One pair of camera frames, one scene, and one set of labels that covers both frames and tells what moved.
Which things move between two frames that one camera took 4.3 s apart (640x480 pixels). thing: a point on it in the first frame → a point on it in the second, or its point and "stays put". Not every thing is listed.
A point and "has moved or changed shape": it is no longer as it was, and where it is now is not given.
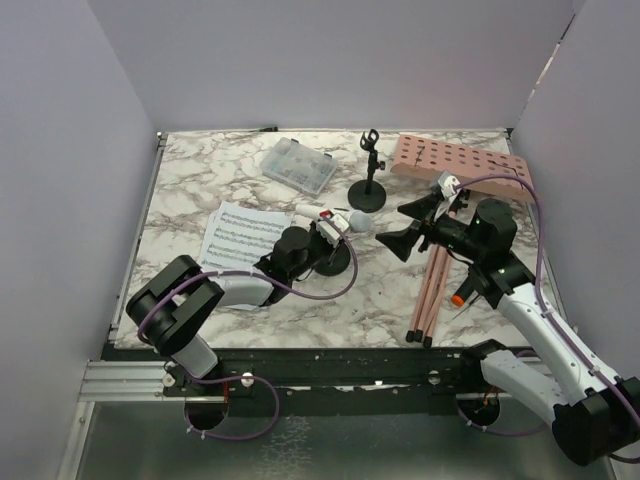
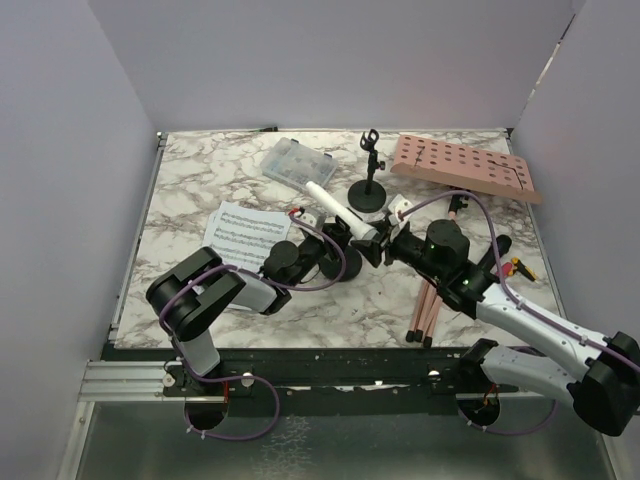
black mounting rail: [338, 381] stays put
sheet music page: [239, 237] stays put
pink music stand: [478, 171] stays put
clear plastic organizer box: [299, 165] stays put
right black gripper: [401, 242] → [371, 249]
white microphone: [359, 221] has moved or changed shape
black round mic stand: [333, 260] has moved or changed shape
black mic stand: [369, 195] stays put
